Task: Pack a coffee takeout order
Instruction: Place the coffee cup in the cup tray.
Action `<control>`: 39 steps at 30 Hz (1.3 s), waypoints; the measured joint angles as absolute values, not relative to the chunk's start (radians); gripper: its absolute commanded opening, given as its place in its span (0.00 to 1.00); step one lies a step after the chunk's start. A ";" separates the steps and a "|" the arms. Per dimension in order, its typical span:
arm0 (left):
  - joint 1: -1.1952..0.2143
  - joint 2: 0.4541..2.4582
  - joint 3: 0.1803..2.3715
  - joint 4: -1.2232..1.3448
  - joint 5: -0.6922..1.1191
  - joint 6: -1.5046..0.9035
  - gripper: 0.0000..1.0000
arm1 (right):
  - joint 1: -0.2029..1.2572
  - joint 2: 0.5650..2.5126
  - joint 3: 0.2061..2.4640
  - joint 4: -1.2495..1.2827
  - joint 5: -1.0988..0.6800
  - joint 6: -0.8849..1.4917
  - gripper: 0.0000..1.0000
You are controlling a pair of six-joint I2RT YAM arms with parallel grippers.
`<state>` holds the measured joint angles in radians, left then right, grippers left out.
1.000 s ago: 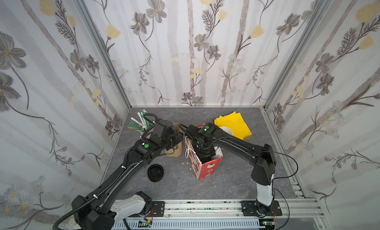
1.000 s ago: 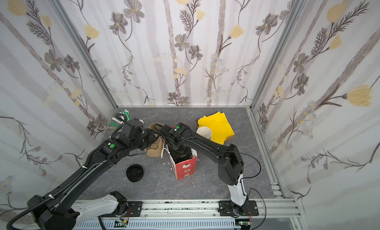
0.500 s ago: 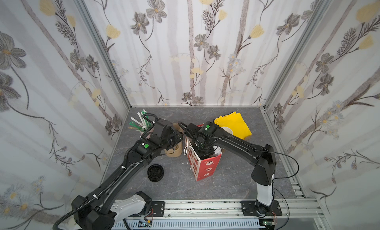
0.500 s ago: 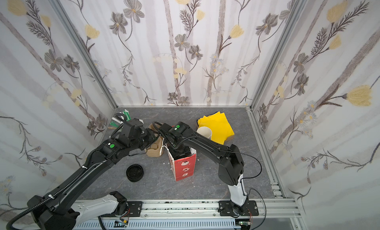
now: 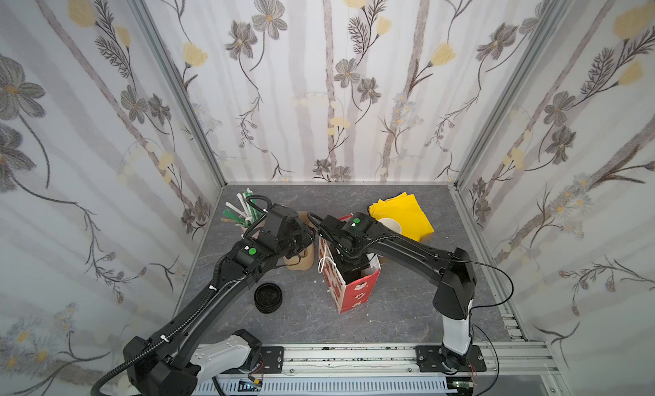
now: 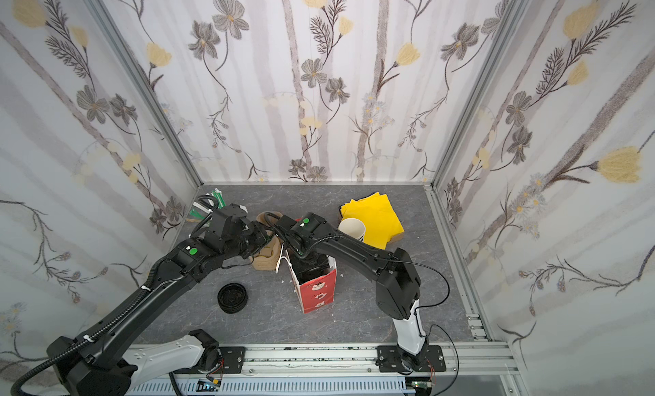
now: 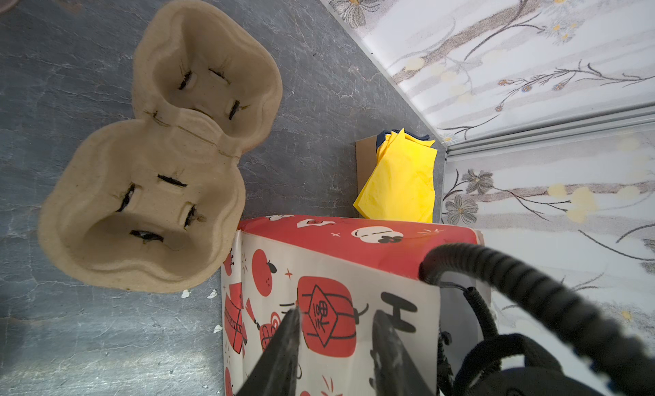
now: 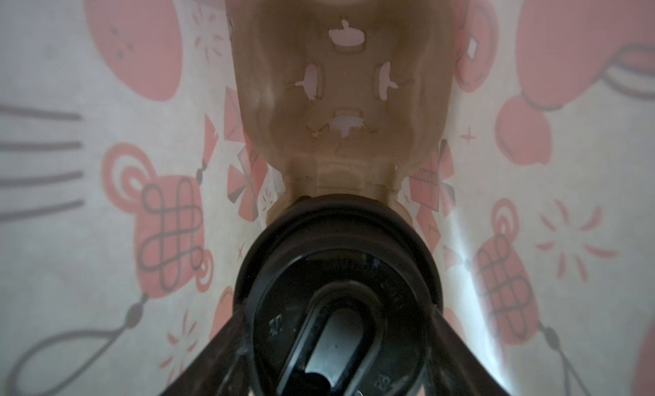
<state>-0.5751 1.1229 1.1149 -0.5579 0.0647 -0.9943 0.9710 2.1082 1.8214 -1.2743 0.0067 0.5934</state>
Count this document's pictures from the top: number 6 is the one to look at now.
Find red white paper bag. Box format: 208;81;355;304
279;244;337;314

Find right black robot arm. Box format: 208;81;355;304
264;212;429;358

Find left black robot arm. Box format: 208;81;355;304
10;195;273;395

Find brown pulp cup carrier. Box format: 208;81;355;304
252;212;282;272

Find stack of paper cups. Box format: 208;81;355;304
338;218;366;242

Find green and white straws bundle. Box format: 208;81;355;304
189;188;225;221

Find stack of black lids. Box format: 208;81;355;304
217;283;248;314

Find yellow paper napkins stack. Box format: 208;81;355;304
339;192;404;249

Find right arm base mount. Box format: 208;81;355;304
375;345;447;374

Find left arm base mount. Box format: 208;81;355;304
202;347;246;375

